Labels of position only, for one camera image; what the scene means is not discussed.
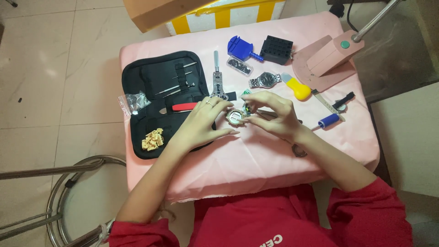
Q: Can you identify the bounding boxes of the person's left hand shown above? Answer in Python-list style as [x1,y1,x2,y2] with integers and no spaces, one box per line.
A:
[176,97,240,151]

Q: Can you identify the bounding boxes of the person's right hand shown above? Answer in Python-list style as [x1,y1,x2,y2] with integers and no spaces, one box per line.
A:
[238,91,305,143]

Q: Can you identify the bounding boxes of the gold watch case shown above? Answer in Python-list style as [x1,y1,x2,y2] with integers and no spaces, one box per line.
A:
[225,108,248,127]

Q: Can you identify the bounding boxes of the silver metal wristwatch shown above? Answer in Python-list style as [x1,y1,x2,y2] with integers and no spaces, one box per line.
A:
[249,72,282,89]

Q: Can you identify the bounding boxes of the pile of beige wooden pieces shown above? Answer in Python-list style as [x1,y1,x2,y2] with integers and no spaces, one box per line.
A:
[141,128,164,152]

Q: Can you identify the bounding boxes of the silver watch case wrench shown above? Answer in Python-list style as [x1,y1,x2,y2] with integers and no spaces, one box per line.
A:
[210,51,229,101]

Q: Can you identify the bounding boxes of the pink table cloth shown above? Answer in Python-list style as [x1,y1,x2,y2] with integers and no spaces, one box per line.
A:
[119,11,380,203]

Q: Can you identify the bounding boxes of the clear box of pins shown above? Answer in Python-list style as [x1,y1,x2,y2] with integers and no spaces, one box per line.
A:
[226,56,254,77]

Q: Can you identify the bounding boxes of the clear bag of metal parts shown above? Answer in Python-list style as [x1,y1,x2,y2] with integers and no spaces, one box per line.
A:
[118,91,152,116]

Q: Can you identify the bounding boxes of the black plastic watch holder block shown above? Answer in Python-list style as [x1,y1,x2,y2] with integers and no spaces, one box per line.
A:
[260,35,294,66]

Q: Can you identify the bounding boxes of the black zip tool case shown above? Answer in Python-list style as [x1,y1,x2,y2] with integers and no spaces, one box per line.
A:
[121,51,217,160]

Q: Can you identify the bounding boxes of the pink desk lamp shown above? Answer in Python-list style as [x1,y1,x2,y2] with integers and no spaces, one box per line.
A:
[292,0,402,92]

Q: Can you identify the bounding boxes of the red sweatshirt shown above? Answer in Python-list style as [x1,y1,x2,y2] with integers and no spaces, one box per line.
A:
[108,177,414,247]

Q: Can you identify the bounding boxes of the yellow white striped foam box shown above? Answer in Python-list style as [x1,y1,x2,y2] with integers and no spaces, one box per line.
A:
[166,0,286,36]

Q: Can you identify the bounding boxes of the brown cardboard box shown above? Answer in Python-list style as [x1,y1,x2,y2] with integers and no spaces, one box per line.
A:
[123,0,220,34]

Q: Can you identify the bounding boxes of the grey metal side table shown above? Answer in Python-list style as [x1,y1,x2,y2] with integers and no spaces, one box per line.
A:
[350,0,439,103]

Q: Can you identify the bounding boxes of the round metal stool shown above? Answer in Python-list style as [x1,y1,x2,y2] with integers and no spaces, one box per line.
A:
[0,155,127,247]

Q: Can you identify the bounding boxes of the red handle pry tool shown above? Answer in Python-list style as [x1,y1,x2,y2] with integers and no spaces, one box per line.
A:
[159,102,199,115]

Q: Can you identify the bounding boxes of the yellow handle case knife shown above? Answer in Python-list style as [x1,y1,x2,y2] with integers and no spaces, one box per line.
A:
[281,72,312,101]

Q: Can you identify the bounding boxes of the dark metal watch back ring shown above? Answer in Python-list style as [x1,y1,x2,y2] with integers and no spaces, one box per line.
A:
[292,143,308,158]

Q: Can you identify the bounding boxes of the grey watch strap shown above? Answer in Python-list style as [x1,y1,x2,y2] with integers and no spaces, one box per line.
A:
[311,89,346,122]

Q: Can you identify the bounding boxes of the blue handle screwdriver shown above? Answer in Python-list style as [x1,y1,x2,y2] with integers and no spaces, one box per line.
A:
[310,113,341,131]

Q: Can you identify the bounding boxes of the small watch with black strap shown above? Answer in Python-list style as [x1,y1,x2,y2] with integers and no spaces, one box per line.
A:
[332,91,356,114]

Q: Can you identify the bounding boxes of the black cable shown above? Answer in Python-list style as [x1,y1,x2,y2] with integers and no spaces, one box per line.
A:
[346,0,359,33]

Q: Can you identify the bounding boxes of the white cord on stool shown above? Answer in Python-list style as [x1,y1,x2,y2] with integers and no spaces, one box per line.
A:
[94,220,115,246]

